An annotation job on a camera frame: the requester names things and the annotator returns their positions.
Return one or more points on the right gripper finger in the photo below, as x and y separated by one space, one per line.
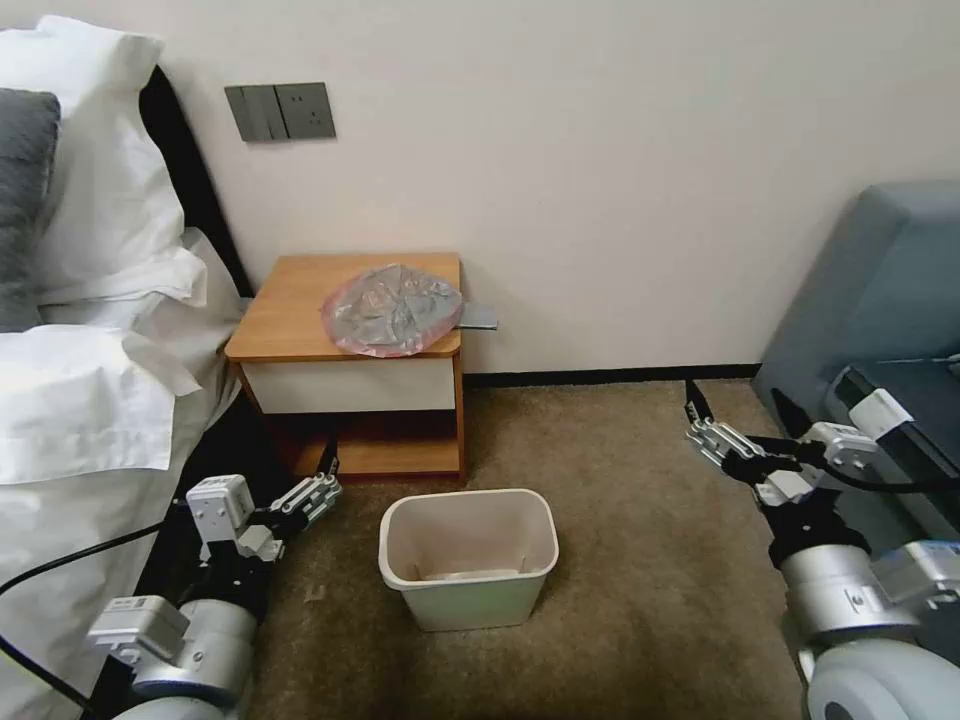
720 433
731 456

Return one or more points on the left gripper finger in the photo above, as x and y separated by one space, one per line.
300 493
319 506

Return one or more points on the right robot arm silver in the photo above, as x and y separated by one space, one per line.
825 592

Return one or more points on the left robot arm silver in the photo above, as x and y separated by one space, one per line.
202 645

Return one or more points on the cream plastic trash can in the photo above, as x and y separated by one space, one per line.
465 600

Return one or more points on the crumpled pink translucent garbage bag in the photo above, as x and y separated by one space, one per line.
390 311

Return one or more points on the dark bed base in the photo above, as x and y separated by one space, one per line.
217 442

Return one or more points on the black box with white block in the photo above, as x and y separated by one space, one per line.
930 450

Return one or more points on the white bed duvet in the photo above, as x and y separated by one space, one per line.
67 517

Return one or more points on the wooden nightstand white drawer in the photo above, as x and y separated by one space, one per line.
285 300

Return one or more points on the grey-blue sofa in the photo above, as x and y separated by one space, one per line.
885 285

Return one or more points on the white flanged pillow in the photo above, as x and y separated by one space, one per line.
75 405

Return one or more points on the flat grey card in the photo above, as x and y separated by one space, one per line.
484 319

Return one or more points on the black bed headboard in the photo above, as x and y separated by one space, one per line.
199 195

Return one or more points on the grey textured pillow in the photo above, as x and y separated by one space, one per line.
22 187

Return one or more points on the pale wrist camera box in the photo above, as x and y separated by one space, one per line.
217 506
847 450

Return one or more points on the black wall baseboard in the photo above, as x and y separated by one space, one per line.
600 375

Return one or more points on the grey wall socket panel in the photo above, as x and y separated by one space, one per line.
307 110

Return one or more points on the grey wall switch panel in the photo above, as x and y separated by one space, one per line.
251 112

